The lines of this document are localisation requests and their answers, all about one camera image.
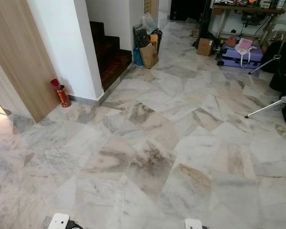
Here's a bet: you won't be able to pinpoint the brown paper bag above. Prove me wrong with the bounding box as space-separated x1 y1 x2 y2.
139 44 159 69

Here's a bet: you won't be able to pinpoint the silver tripod stand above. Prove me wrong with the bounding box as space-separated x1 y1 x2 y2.
245 79 286 130
248 12 286 75

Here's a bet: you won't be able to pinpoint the black shopping bag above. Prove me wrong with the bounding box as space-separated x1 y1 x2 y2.
133 25 162 49

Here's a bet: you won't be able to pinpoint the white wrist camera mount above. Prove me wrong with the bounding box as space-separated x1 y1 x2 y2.
48 213 70 229
184 219 203 229

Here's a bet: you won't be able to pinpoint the black cabinet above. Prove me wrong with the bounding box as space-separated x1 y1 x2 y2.
169 0 210 21

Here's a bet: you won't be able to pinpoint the wooden table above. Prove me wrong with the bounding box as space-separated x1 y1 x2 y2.
211 3 286 44

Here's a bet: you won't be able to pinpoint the dark wooden stairs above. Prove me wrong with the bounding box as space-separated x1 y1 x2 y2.
90 21 133 91

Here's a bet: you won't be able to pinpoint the white pink tote bag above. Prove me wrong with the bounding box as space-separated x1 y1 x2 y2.
234 38 255 67

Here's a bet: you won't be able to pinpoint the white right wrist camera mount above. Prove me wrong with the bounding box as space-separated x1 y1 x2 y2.
184 219 203 229

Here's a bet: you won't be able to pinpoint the blue bag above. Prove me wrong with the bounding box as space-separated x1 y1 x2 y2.
133 47 143 67

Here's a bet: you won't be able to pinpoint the red cylindrical tin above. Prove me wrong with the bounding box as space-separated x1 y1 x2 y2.
51 79 72 108

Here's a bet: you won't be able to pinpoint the large black bag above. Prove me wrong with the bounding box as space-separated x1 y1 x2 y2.
260 41 286 94

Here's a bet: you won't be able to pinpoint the plain brown cardboard box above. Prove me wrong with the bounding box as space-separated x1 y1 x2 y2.
197 38 215 57

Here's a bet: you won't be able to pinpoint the light wooden cabinet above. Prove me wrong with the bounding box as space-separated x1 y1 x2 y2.
0 0 61 123

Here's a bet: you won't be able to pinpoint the purple suitcase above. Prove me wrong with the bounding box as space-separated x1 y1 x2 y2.
219 44 264 69

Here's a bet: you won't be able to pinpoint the clear plastic bag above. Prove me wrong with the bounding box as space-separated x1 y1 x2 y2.
141 13 157 34

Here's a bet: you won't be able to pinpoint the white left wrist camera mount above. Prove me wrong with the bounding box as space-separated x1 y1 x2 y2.
48 213 70 229

